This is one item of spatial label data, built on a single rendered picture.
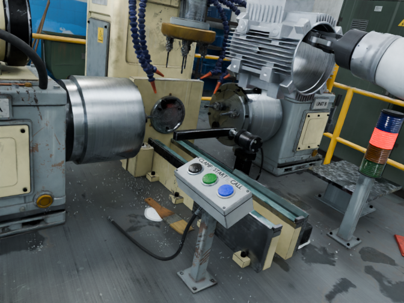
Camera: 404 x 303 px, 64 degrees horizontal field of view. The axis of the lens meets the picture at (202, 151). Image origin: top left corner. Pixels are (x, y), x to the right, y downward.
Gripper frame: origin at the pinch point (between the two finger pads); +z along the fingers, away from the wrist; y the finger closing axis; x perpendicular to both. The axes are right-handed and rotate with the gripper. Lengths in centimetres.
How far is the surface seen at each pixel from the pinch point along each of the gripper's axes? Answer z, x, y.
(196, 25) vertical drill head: 32.7, 7.0, 1.9
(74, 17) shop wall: 534, 91, -114
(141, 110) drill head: 21.1, 30.1, 22.4
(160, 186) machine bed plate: 24, 61, 9
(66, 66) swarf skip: 424, 141, -73
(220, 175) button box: -15.1, 28.3, 22.7
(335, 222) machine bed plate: -18, 55, -37
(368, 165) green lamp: -22.0, 28.5, -27.2
